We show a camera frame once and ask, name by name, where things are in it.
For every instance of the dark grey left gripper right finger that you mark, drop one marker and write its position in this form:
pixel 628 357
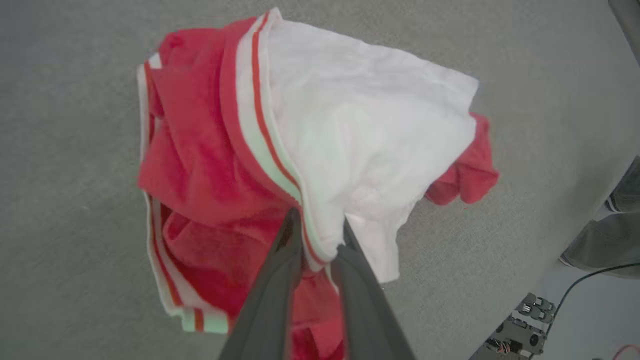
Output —
pixel 365 310

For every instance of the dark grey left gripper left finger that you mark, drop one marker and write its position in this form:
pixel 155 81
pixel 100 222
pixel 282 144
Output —
pixel 270 300

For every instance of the red and white basketball jersey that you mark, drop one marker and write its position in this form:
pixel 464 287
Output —
pixel 350 125

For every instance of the grey metal robot base mechanism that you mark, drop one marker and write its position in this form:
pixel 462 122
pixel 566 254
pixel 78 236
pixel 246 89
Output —
pixel 520 332

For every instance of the grey fabric sofa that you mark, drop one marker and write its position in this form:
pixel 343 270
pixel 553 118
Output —
pixel 75 150

